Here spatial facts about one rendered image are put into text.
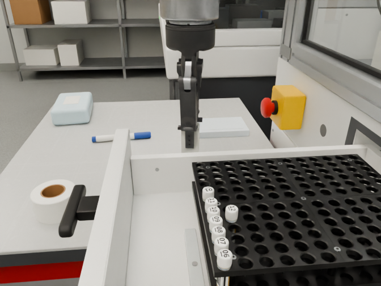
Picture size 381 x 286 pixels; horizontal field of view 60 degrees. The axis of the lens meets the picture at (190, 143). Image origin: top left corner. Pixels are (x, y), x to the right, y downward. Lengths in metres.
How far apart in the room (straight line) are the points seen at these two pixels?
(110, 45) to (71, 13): 0.72
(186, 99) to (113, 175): 0.19
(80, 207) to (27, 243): 0.23
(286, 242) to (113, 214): 0.16
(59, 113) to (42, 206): 0.40
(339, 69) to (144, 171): 0.33
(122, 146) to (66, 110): 0.52
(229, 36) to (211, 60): 0.09
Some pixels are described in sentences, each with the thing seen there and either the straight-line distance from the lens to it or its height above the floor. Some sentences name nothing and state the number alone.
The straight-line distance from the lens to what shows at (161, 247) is 0.40.
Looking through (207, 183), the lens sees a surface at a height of 0.90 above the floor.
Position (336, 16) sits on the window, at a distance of 0.63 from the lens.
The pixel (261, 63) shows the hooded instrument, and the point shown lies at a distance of 1.16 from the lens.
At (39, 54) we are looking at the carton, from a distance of 4.37.
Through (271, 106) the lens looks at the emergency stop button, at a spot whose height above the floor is 0.88.
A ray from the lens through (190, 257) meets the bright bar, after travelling 0.37.
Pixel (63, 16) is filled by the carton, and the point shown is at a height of 0.70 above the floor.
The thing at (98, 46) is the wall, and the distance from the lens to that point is 4.57.
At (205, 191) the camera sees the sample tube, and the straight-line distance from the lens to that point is 0.35.
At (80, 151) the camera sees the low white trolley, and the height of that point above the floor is 0.76.
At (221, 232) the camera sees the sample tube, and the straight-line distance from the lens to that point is 0.30.
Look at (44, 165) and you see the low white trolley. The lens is 0.75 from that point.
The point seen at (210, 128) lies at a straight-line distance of 0.81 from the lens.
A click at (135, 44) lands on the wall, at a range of 4.52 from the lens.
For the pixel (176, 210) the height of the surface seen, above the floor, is 0.84.
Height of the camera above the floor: 1.11
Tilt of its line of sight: 27 degrees down
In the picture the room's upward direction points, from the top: straight up
